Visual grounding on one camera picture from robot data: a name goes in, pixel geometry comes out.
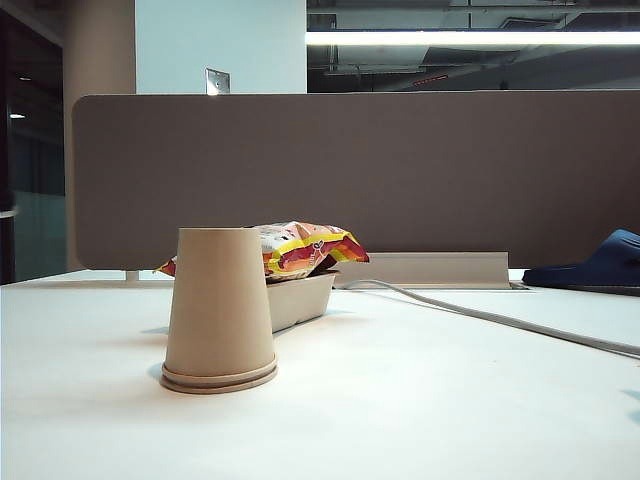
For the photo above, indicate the long ceiling light strip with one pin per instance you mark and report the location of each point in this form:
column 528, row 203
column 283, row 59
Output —
column 450, row 38

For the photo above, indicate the upturned brown paper cup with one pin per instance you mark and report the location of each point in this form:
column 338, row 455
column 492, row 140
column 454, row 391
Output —
column 217, row 300

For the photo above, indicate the white divider support foot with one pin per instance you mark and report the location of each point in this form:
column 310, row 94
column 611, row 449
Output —
column 132, row 276

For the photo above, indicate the beige paper pulp box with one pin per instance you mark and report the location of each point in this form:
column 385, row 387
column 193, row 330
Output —
column 300, row 300

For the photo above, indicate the brown desk divider panel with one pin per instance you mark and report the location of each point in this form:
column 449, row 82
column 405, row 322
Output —
column 350, row 175

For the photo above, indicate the navy blue slipper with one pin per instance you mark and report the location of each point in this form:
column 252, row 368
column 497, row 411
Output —
column 605, row 265

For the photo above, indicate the shiny metal wall plate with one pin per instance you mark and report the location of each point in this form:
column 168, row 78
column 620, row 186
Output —
column 217, row 81

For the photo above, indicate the striped chips bag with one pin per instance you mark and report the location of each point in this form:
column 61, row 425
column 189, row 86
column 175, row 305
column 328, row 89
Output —
column 310, row 250

